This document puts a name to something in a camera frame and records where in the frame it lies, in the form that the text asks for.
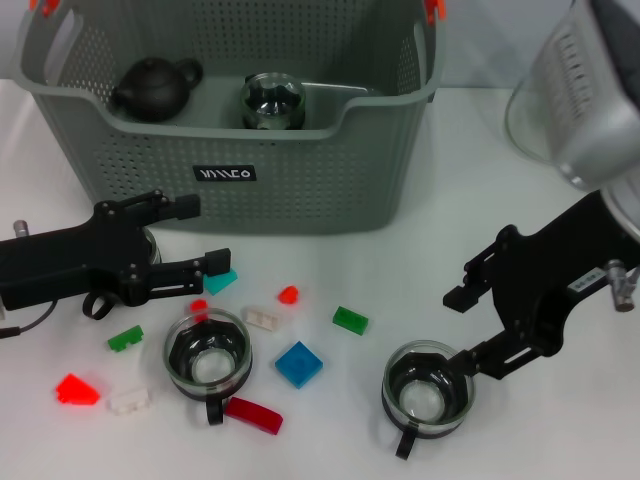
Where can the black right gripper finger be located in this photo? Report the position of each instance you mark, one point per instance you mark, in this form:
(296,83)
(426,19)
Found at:
(460,299)
(500,357)

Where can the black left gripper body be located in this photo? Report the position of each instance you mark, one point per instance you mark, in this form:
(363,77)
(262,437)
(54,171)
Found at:
(65,265)

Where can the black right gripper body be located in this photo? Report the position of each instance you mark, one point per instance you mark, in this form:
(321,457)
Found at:
(545,270)

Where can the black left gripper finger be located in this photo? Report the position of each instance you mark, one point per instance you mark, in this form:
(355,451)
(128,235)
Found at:
(217,262)
(185,207)

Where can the glass teacup black sleeve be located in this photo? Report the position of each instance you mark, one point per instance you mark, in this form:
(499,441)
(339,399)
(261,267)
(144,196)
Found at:
(425,395)
(272,100)
(154,250)
(207,372)

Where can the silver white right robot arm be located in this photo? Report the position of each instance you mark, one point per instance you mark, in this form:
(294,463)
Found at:
(627,210)

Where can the grey perforated plastic storage basket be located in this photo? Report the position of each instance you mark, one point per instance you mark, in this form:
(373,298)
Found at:
(300,190)

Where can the teal square toy brick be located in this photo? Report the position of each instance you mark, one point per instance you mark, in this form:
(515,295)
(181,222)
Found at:
(220,284)

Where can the small red toy brick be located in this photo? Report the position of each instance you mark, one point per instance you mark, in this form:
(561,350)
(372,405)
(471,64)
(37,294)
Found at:
(288,295)
(199,306)

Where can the white toy brick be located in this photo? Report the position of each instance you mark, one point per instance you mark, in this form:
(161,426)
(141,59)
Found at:
(130,401)
(262,318)

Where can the green notched toy brick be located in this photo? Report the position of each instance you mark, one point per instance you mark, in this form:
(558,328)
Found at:
(125,338)

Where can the green flat toy brick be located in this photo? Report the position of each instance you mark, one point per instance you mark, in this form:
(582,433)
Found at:
(351,321)

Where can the black clay teapot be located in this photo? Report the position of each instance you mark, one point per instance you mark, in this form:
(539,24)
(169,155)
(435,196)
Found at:
(150,90)

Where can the red sloped toy brick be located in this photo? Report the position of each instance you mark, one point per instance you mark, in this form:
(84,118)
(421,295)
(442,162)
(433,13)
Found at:
(75,390)

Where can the blue square toy brick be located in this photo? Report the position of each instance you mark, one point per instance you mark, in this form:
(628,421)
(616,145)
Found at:
(299,365)

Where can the dark red curved toy brick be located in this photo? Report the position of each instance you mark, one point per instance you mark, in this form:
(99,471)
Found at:
(252,415)

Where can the right wrist camera housing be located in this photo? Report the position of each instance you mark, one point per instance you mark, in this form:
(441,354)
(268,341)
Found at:
(590,110)

